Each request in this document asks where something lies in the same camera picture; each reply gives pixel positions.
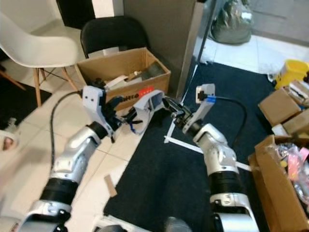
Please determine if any grey white plastic trash piece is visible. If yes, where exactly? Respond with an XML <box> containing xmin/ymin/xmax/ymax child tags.
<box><xmin>132</xmin><ymin>90</ymin><xmax>167</xmax><ymax>135</ymax></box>

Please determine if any clear plastic trash with pink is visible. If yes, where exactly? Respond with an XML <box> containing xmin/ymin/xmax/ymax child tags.
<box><xmin>276</xmin><ymin>143</ymin><xmax>309</xmax><ymax>206</ymax></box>

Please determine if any white flat item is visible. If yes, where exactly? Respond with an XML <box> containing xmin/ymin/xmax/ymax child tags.
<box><xmin>105</xmin><ymin>72</ymin><xmax>141</xmax><ymax>90</ymax></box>

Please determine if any white floor tape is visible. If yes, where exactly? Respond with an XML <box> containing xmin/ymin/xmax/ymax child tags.
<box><xmin>164</xmin><ymin>109</ymin><xmax>252</xmax><ymax>171</ymax></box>

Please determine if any cardboard box with red label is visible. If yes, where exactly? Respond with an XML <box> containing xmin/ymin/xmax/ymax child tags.
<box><xmin>76</xmin><ymin>47</ymin><xmax>172</xmax><ymax>112</ymax></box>

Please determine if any dark grey panel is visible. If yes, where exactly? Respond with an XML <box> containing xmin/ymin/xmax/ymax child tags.
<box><xmin>140</xmin><ymin>61</ymin><xmax>168</xmax><ymax>81</ymax></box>

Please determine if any small cardboard scrap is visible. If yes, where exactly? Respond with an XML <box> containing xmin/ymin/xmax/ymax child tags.
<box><xmin>104</xmin><ymin>175</ymin><xmax>119</xmax><ymax>198</ymax></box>

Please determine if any black chair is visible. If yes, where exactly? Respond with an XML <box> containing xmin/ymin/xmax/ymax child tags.
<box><xmin>80</xmin><ymin>15</ymin><xmax>151</xmax><ymax>60</ymax></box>

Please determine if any dark blue rug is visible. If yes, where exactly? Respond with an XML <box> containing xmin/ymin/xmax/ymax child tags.
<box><xmin>104</xmin><ymin>62</ymin><xmax>295</xmax><ymax>232</ymax></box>

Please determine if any black floor mat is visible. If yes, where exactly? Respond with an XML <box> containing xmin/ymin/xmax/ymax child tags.
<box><xmin>0</xmin><ymin>72</ymin><xmax>53</xmax><ymax>131</ymax></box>

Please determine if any small cardboard box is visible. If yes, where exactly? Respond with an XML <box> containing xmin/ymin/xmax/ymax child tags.
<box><xmin>258</xmin><ymin>87</ymin><xmax>303</xmax><ymax>128</ymax></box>
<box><xmin>282</xmin><ymin>110</ymin><xmax>309</xmax><ymax>137</ymax></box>

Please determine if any white shell chair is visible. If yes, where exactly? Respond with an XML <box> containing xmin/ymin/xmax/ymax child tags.
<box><xmin>0</xmin><ymin>12</ymin><xmax>81</xmax><ymax>108</ymax></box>

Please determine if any large open cardboard box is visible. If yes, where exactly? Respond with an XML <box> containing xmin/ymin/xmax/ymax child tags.
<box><xmin>248</xmin><ymin>135</ymin><xmax>309</xmax><ymax>232</ymax></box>

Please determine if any white round printed container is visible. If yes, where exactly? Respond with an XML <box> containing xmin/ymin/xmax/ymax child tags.
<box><xmin>0</xmin><ymin>118</ymin><xmax>21</xmax><ymax>152</ymax></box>

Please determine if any yellow bucket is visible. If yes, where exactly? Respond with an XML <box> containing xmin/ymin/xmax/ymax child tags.
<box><xmin>273</xmin><ymin>58</ymin><xmax>309</xmax><ymax>90</ymax></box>

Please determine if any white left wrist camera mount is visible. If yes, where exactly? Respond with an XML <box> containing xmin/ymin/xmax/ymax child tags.
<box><xmin>82</xmin><ymin>85</ymin><xmax>108</xmax><ymax>128</ymax></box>

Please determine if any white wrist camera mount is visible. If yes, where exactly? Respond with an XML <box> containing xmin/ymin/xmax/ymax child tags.
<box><xmin>183</xmin><ymin>83</ymin><xmax>217</xmax><ymax>134</ymax></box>
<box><xmin>82</xmin><ymin>85</ymin><xmax>108</xmax><ymax>128</ymax></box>

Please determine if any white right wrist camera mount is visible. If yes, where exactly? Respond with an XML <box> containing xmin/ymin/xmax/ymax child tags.
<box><xmin>183</xmin><ymin>83</ymin><xmax>217</xmax><ymax>134</ymax></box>

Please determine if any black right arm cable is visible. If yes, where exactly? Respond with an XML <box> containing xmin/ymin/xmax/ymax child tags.
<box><xmin>214</xmin><ymin>95</ymin><xmax>248</xmax><ymax>151</ymax></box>

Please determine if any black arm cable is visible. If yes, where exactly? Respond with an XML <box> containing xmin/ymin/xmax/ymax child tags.
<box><xmin>214</xmin><ymin>95</ymin><xmax>248</xmax><ymax>151</ymax></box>
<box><xmin>50</xmin><ymin>90</ymin><xmax>85</xmax><ymax>170</ymax></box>

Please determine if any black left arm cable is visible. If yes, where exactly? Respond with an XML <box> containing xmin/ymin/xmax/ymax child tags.
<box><xmin>50</xmin><ymin>90</ymin><xmax>85</xmax><ymax>170</ymax></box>

